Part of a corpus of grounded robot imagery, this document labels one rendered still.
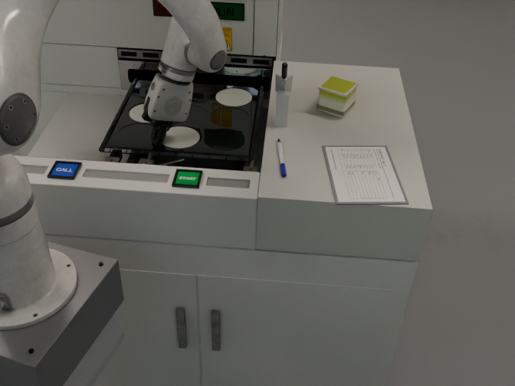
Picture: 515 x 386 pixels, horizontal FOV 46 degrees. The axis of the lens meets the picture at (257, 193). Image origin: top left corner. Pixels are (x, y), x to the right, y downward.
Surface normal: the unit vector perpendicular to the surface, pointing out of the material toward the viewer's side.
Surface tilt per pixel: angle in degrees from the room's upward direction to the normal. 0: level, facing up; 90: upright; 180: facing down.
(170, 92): 86
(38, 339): 2
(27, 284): 88
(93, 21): 90
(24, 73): 67
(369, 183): 0
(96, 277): 2
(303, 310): 90
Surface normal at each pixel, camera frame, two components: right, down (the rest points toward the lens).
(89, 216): -0.07, 0.61
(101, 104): 0.03, -0.79
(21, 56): 0.88, -0.29
